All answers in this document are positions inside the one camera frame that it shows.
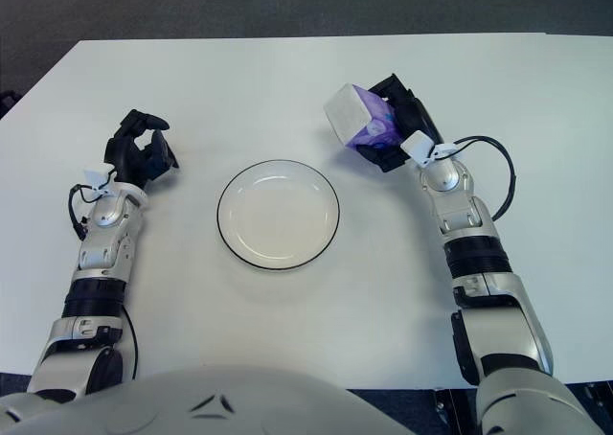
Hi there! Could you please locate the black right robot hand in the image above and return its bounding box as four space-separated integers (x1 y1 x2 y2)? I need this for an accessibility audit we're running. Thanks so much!
356 73 444 172

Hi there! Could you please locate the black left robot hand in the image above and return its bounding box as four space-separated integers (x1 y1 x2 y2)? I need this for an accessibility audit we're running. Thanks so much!
103 109 182 190

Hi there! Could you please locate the purple tissue paper pack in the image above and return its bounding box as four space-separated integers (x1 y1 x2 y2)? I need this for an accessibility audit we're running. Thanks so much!
324 83 402 149

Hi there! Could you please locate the white plate with black rim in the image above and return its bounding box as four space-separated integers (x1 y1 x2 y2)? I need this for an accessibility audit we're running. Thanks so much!
216 160 341 270

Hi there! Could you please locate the white right wrist connector box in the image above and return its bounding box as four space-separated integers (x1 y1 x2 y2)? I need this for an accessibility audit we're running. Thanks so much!
399 130 461 169

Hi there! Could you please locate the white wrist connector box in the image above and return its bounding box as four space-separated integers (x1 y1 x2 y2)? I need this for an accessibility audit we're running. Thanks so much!
83 168 116 196
399 130 461 169

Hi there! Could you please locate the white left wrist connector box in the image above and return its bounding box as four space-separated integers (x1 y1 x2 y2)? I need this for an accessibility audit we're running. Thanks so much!
83 168 116 196

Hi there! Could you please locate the grey robot torso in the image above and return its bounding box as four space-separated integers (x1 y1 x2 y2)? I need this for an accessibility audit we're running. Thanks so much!
0 365 418 435

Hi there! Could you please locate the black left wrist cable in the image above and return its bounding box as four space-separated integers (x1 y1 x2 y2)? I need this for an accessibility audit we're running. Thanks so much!
66 183 114 240

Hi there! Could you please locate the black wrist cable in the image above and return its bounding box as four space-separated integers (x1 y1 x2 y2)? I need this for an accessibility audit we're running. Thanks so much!
66 183 114 240
452 135 517 221

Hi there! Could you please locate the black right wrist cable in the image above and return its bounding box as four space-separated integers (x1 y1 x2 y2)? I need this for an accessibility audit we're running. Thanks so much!
452 135 517 221

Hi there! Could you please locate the thin black elbow cable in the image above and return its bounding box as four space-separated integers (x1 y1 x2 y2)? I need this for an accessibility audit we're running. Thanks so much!
119 305 140 381

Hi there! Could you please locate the black table frame bracket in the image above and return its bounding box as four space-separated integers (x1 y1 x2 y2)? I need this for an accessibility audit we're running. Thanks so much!
433 387 476 435

